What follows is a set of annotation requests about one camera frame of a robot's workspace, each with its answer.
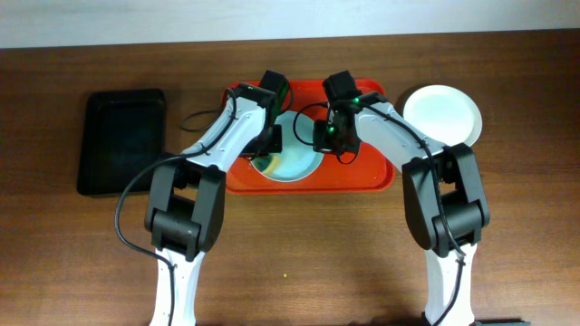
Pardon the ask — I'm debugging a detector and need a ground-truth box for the yellow green sponge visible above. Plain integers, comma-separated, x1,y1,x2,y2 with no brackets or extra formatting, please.
252,154,281,177

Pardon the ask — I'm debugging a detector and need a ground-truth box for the light blue plate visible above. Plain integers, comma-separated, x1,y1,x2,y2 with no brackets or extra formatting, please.
259,111,324,182

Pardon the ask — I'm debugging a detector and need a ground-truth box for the cream white plate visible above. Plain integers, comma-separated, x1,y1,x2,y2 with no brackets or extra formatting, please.
402,85,483,146

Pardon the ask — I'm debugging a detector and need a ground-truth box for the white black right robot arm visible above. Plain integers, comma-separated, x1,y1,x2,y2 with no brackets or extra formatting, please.
313,92,490,325

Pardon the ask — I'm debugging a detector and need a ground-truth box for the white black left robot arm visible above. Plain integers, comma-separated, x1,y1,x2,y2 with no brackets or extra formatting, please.
144,80,290,325

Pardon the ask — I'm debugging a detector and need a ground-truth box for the black plastic tray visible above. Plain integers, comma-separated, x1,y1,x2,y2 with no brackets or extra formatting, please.
77,89,167,196

